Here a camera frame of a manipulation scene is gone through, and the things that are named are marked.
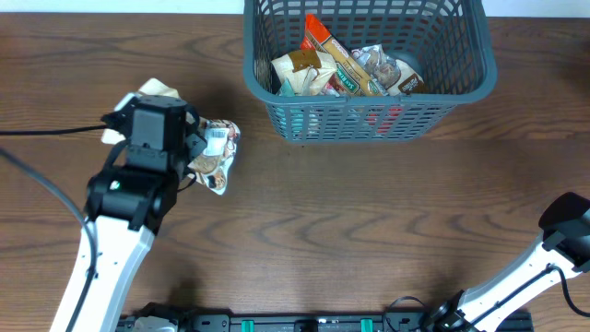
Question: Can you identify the black rail base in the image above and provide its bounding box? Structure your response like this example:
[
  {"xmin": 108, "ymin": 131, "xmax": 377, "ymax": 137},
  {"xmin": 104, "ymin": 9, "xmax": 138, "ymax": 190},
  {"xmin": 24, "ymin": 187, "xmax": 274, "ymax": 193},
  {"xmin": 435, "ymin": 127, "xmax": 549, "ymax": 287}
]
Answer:
[{"xmin": 114, "ymin": 297, "xmax": 535, "ymax": 332}]

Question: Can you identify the red orange pasta packet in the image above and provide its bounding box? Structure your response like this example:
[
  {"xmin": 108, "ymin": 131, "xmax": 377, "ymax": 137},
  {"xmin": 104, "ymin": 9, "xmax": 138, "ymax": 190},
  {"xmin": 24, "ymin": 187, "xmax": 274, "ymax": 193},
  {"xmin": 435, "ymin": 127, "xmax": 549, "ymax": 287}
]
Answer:
[{"xmin": 300, "ymin": 14, "xmax": 384, "ymax": 97}]

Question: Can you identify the beige snack bag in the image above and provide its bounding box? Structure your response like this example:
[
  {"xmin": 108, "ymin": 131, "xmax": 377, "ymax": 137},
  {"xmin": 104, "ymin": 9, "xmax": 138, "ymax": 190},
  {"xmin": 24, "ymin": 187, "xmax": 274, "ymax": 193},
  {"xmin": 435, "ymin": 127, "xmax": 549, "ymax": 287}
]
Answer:
[
  {"xmin": 101, "ymin": 77, "xmax": 241, "ymax": 196},
  {"xmin": 352, "ymin": 44, "xmax": 427, "ymax": 96},
  {"xmin": 271, "ymin": 50, "xmax": 336, "ymax": 96}
]

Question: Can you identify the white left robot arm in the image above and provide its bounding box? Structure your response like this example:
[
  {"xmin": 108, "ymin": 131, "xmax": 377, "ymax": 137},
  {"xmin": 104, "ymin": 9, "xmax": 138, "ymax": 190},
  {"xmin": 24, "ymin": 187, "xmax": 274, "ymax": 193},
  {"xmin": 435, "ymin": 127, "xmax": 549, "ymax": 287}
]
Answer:
[{"xmin": 51, "ymin": 93, "xmax": 197, "ymax": 331}]

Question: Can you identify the teal packet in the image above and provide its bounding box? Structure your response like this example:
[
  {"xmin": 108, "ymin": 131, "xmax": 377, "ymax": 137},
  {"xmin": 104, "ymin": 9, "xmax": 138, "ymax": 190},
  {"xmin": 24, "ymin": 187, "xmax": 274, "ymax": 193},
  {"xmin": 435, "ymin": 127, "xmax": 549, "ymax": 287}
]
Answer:
[{"xmin": 276, "ymin": 77, "xmax": 305, "ymax": 135}]

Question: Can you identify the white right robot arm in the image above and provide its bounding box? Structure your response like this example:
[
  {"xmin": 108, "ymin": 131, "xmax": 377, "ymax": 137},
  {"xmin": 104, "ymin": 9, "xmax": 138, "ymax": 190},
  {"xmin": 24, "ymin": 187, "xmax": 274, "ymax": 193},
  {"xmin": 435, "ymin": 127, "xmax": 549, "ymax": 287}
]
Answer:
[{"xmin": 422, "ymin": 192, "xmax": 589, "ymax": 331}]

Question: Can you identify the dark grey plastic basket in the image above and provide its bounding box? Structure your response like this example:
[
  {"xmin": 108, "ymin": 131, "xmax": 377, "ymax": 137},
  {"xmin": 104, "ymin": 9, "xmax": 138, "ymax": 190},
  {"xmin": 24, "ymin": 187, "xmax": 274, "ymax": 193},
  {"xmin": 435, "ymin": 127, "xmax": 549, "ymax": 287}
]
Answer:
[{"xmin": 243, "ymin": 0, "xmax": 497, "ymax": 144}]

